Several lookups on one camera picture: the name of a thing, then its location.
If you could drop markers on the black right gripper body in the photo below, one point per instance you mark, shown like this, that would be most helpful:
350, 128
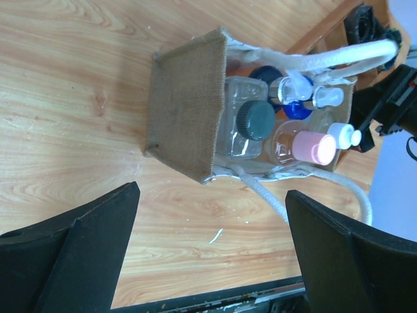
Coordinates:
397, 102

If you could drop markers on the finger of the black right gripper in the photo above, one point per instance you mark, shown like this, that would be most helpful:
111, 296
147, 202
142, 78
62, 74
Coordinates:
363, 112

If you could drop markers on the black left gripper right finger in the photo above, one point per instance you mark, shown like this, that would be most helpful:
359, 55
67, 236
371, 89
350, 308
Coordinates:
348, 266

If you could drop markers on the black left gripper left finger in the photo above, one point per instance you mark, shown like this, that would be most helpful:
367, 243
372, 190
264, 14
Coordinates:
70, 262

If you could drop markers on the clear bottle white cap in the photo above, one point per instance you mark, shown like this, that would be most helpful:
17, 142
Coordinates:
345, 135

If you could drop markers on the printed canvas tote bag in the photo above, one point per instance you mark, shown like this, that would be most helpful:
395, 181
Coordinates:
187, 100

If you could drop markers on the bright blue pump bottle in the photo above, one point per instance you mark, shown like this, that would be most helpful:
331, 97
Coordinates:
322, 97

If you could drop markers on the black rolled tie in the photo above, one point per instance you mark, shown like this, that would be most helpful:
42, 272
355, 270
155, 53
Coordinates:
360, 25

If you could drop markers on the clear bottle pink cap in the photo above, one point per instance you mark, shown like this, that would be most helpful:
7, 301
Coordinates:
291, 143

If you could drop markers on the dark blue pump bottle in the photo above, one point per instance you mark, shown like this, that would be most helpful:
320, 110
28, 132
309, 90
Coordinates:
284, 89

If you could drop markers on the clear bottle dark cap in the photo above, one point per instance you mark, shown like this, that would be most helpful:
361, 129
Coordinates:
248, 118

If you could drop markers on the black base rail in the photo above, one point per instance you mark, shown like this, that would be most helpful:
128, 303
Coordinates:
285, 295

